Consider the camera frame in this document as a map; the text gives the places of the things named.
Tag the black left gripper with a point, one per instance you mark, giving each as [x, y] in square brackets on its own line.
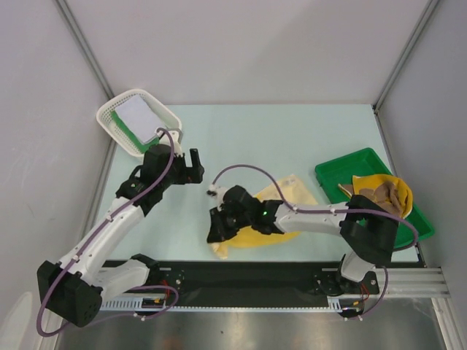
[193, 175]

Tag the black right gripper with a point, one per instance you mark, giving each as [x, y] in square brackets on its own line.
[217, 226]

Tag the light blue cloth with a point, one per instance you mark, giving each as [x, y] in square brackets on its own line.
[139, 118]

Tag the yellow cloth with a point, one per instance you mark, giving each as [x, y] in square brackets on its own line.
[294, 191]

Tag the green microfiber towel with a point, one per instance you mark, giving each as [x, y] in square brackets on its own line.
[130, 135]

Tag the brown patterned cloth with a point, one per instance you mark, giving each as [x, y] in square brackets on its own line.
[388, 192]

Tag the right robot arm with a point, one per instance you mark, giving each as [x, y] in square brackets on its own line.
[368, 230]

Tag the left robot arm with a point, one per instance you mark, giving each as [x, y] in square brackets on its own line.
[75, 287]

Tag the white perforated plastic basket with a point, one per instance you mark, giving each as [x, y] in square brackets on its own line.
[104, 119]

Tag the green plastic tray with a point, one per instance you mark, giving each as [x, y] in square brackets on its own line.
[363, 173]

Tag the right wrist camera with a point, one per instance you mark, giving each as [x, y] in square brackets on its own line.
[217, 193]

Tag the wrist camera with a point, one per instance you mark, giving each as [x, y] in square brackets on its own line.
[171, 135]
[217, 193]

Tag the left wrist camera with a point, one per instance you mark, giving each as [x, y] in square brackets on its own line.
[171, 135]

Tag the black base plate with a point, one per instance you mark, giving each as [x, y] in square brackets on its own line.
[260, 278]

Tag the grey slotted cable duct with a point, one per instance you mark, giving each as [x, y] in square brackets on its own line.
[282, 301]

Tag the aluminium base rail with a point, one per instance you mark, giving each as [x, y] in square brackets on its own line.
[416, 283]

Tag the left aluminium frame post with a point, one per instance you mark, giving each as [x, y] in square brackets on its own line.
[83, 46]

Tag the aluminium frame post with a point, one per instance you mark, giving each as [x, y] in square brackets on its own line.
[83, 46]
[414, 37]

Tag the right aluminium frame post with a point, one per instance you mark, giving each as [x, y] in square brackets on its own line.
[414, 37]

